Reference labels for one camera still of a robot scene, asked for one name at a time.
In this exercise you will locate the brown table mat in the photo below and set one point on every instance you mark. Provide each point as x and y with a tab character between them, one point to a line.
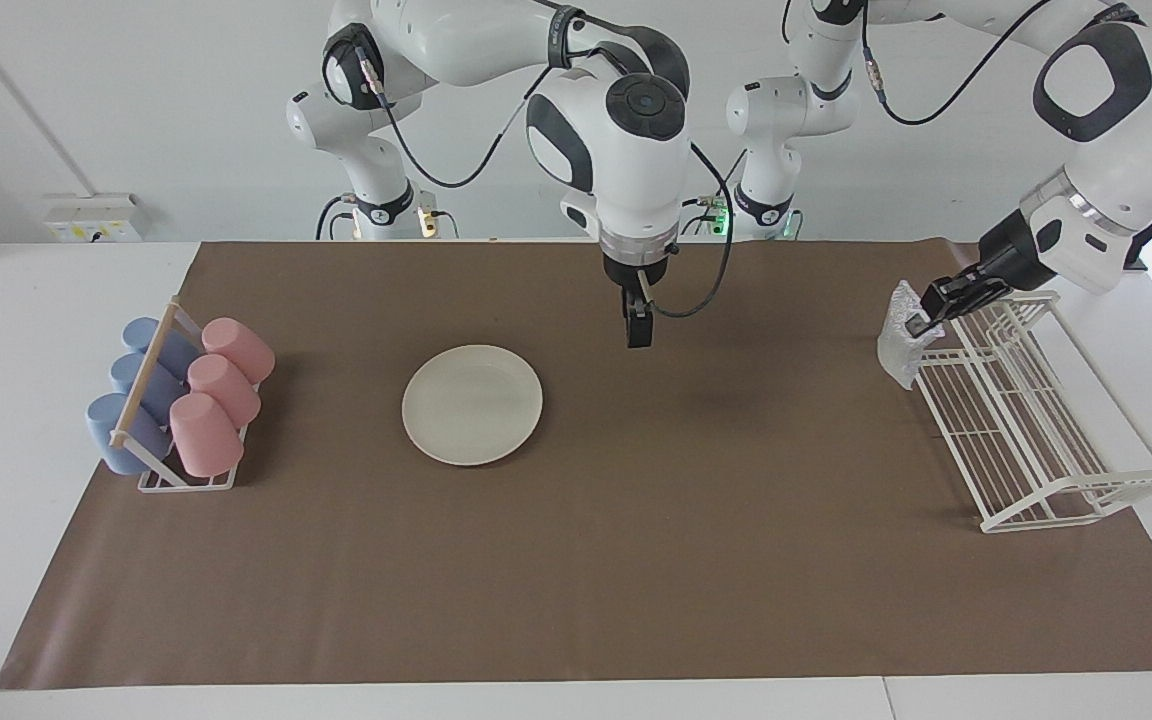
636	580

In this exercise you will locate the pink plastic cup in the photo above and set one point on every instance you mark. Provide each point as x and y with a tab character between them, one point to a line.
206	436
226	388
241	348

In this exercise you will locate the cream round plate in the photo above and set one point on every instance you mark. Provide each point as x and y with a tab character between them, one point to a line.
472	405

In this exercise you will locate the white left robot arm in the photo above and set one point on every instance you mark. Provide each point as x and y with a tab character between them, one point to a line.
1136	130

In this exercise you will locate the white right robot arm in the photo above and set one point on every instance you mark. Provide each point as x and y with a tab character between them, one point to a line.
626	140

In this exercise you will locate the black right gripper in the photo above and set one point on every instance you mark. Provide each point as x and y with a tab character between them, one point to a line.
638	262

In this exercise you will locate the blue plastic cup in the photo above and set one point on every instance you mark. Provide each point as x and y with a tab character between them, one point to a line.
174	350
111	435
158	388

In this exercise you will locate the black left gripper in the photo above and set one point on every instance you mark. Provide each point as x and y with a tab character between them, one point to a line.
1011	255

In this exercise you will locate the clear plastic wrap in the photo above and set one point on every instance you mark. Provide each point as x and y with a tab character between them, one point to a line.
898	350

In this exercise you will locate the white wall outlet box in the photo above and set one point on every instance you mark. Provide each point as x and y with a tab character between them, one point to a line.
91	218

